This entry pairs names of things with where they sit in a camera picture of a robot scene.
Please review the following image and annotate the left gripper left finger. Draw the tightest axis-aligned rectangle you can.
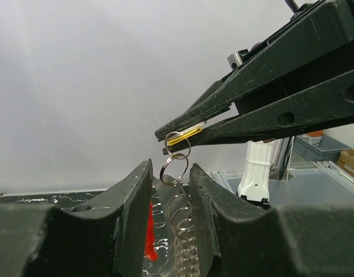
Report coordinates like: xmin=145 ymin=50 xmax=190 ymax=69
xmin=0 ymin=160 xmax=153 ymax=276

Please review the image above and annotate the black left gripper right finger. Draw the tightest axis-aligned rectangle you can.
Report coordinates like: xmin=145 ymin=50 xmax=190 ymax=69
xmin=189 ymin=164 xmax=354 ymax=276

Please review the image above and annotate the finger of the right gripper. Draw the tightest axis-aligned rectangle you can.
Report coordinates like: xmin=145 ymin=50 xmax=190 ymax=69
xmin=162 ymin=65 xmax=354 ymax=151

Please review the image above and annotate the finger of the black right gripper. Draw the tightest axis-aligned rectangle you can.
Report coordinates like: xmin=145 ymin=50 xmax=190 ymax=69
xmin=154 ymin=0 xmax=354 ymax=139

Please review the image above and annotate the yellow headed key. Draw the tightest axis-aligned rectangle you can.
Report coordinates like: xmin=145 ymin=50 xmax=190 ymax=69
xmin=166 ymin=121 xmax=207 ymax=146

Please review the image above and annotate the metal keyring with spring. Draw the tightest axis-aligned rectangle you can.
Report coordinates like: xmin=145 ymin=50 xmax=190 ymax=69
xmin=159 ymin=132 xmax=200 ymax=276

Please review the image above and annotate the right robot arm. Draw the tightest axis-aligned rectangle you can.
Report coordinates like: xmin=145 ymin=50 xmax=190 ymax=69
xmin=155 ymin=1 xmax=354 ymax=207

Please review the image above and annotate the grey plastic storage bin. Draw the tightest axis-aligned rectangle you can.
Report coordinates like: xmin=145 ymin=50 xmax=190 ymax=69
xmin=293 ymin=135 xmax=350 ymax=162

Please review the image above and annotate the brown cardboard box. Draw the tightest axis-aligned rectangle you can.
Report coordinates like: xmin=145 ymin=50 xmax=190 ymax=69
xmin=337 ymin=149 xmax=354 ymax=177

